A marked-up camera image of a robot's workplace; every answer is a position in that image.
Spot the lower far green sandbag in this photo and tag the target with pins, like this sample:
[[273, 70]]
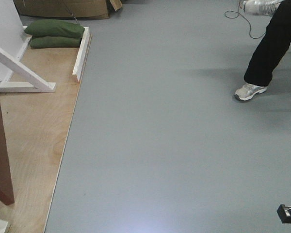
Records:
[[54, 42]]

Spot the green sandbag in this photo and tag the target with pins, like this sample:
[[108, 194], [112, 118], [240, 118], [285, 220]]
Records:
[[54, 42], [52, 27]]

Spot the plywood base platform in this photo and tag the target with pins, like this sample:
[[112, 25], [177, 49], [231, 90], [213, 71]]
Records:
[[36, 128]]

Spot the white wooden door frame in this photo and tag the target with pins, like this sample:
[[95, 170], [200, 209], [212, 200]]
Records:
[[14, 75]]

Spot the seated person white shirt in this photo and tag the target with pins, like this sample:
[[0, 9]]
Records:
[[271, 48]]

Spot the upper far green sandbag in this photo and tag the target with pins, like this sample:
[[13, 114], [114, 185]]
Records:
[[52, 27]]

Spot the open cardboard box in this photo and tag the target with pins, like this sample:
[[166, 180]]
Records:
[[97, 9]]

